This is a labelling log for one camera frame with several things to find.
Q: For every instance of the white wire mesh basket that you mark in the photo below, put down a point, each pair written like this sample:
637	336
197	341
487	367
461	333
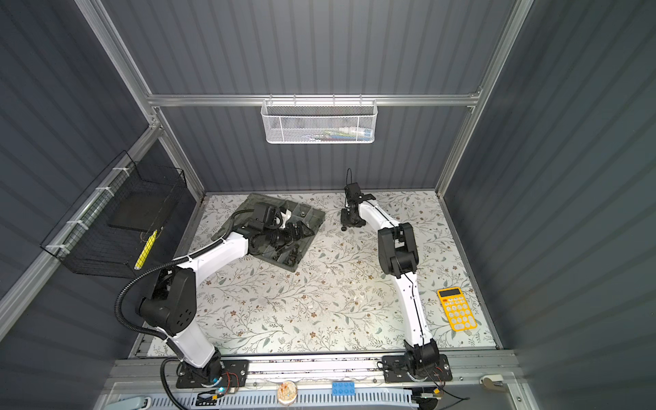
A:
287	124

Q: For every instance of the green compartment organizer box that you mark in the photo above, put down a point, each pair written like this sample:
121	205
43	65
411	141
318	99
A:
289	256

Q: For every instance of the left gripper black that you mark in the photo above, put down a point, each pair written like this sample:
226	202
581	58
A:
293	237

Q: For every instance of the black wire mesh basket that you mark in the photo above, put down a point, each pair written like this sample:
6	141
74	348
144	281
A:
105	236

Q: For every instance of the yellow calculator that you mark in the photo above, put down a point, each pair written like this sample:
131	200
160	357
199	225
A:
458	313

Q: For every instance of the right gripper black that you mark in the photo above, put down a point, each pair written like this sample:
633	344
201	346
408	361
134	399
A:
345	219

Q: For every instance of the yellow marker in black basket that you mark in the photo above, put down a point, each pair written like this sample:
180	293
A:
143	256

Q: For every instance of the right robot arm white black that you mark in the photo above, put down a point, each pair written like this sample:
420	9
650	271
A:
398	258

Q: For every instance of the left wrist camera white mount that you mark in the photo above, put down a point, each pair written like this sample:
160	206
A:
281	217

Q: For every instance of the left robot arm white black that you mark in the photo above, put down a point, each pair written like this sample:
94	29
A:
171	308

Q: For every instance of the markers in white basket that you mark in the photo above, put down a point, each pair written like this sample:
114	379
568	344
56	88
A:
352	134

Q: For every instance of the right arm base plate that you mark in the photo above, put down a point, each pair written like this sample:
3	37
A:
398	369

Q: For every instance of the blue toy brick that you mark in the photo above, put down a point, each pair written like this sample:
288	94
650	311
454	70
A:
343	389

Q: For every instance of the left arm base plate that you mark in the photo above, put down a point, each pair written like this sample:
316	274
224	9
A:
217	374

